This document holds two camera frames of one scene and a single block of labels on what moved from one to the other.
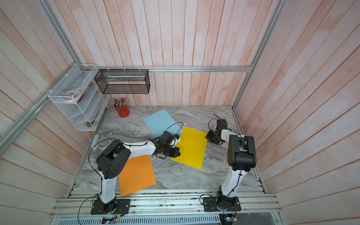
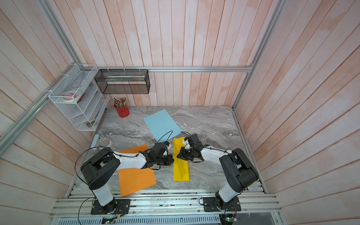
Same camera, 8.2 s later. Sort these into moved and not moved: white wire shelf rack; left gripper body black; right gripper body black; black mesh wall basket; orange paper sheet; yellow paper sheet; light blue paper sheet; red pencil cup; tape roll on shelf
Moved: yellow paper sheet; right gripper body black; left gripper body black
Not moved: red pencil cup; white wire shelf rack; light blue paper sheet; orange paper sheet; tape roll on shelf; black mesh wall basket
